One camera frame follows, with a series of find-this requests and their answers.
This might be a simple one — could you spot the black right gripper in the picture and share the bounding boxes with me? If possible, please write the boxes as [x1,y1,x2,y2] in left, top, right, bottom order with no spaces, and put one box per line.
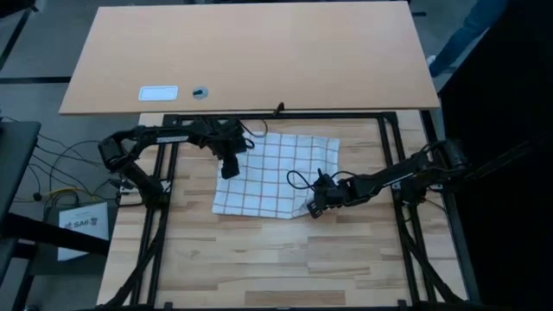
[307,168,353,219]

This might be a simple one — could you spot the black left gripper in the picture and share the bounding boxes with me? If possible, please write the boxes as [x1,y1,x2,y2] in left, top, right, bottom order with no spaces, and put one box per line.
[207,118,255,180]

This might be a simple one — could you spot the white towel with red grid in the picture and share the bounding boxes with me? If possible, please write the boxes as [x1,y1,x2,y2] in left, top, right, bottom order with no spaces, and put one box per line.
[211,131,341,220]

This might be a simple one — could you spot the light brown desk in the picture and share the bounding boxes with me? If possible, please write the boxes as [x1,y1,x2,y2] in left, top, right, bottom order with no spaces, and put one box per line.
[58,0,441,116]

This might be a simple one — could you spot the white cardboard box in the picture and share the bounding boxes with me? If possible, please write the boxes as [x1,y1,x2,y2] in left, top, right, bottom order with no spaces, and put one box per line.
[57,201,110,263]

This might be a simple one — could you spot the black metal beam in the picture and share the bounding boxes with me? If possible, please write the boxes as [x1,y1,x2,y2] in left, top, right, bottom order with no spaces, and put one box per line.
[0,212,111,257]

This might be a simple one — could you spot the black side table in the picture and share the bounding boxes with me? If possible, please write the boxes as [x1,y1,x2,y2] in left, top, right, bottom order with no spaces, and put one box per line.
[0,120,42,225]

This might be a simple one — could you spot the tall black partition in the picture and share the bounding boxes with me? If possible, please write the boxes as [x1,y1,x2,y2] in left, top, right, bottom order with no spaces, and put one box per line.
[438,0,553,311]

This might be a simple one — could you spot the person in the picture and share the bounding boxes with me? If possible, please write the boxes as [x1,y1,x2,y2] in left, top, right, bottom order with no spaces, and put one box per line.
[427,0,509,79]

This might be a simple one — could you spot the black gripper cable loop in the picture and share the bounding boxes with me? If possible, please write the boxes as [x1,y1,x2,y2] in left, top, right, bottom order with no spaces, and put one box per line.
[286,169,321,192]

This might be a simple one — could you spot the black aluminium table frame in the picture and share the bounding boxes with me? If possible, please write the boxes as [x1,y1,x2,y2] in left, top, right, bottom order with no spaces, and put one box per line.
[97,111,480,311]

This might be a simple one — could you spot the yellow floor cable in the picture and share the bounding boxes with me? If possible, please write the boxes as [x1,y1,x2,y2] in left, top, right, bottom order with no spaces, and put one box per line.
[12,186,81,204]

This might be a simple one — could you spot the black floor cable with plug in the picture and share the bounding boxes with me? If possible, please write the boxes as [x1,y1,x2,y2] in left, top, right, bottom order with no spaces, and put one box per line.
[25,137,44,203]

